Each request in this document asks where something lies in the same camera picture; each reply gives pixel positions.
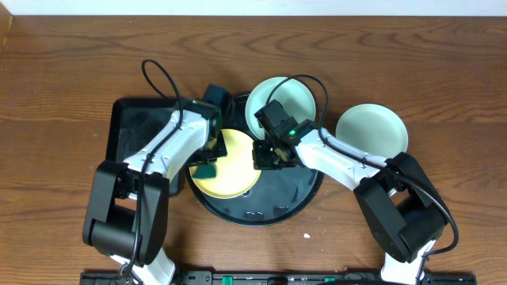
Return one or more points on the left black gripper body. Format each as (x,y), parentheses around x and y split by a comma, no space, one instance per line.
(210,157)

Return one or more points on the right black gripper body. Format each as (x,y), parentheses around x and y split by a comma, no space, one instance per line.
(264,158)

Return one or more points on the green yellow sponge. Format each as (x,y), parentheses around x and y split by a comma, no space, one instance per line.
(207,171)

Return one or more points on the yellow plate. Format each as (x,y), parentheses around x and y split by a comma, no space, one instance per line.
(235,173)

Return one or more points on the light blue plate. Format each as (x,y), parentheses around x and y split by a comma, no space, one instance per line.
(296,99)

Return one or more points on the pale green plate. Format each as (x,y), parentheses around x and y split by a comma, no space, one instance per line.
(374,129)

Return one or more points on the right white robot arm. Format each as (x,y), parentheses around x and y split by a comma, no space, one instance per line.
(403,210)

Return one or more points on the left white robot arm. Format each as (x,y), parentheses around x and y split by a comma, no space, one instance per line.
(127,213)

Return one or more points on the black round tray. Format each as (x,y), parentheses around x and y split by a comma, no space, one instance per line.
(276,196)

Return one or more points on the black rectangular tray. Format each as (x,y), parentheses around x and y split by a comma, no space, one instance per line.
(135,121)

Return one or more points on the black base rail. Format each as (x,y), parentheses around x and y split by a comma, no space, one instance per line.
(353,278)

